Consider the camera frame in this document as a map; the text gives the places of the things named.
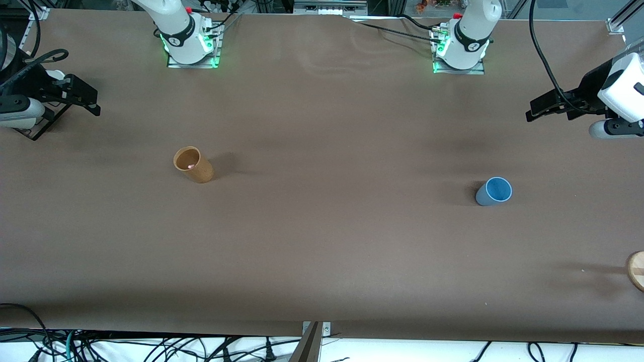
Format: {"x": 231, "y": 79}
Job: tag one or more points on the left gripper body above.
{"x": 587, "y": 90}

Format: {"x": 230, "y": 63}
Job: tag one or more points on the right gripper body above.
{"x": 34, "y": 82}

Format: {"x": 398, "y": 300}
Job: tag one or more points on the blue cup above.
{"x": 490, "y": 195}

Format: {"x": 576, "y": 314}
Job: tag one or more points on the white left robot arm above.
{"x": 470, "y": 35}

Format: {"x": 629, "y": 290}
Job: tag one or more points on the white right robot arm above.
{"x": 181, "y": 30}

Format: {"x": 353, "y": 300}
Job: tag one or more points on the black cup rack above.
{"x": 43, "y": 125}

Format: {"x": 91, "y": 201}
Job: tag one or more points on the pale grey cup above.
{"x": 12, "y": 124}

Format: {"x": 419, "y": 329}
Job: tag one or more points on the brown cup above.
{"x": 198, "y": 171}

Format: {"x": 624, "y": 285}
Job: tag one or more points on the aluminium corner profile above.
{"x": 621, "y": 22}
{"x": 40, "y": 12}

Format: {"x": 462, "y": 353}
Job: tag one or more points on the round wooden coaster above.
{"x": 638, "y": 271}

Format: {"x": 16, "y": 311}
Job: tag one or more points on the grey power strip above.
{"x": 329, "y": 7}

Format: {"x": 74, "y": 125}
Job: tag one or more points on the metal table bracket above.
{"x": 316, "y": 334}

